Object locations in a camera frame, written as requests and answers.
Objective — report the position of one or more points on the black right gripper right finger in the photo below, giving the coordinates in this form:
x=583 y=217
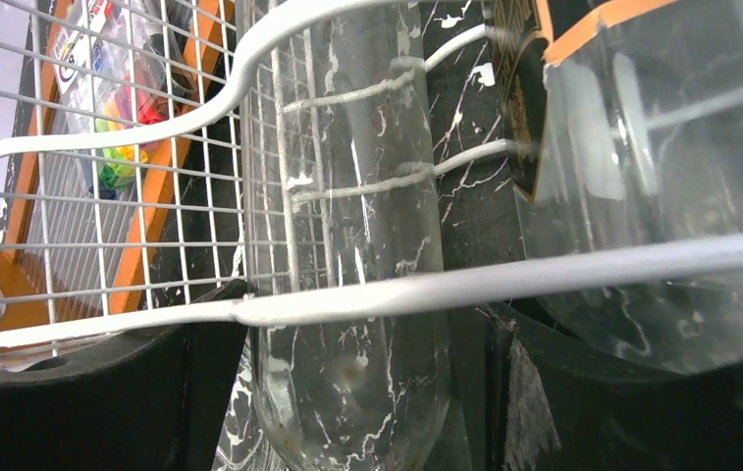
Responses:
x=559 y=404

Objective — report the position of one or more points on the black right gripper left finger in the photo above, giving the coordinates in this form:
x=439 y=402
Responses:
x=152 y=399

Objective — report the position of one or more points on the clear square whisky bottle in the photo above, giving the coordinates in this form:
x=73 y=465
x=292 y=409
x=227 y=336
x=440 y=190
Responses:
x=631 y=118

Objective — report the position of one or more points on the clear tall open-neck bottle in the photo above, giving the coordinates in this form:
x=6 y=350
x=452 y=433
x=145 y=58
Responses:
x=339 y=191

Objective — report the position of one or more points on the orange wooden shelf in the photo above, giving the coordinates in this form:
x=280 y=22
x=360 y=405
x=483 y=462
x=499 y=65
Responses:
x=87 y=230

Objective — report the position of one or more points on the box of coloured markers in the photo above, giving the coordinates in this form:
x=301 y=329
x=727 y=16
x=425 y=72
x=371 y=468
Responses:
x=118 y=68

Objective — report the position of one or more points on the white wire wine rack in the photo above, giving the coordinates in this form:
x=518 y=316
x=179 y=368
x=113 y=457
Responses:
x=472 y=152

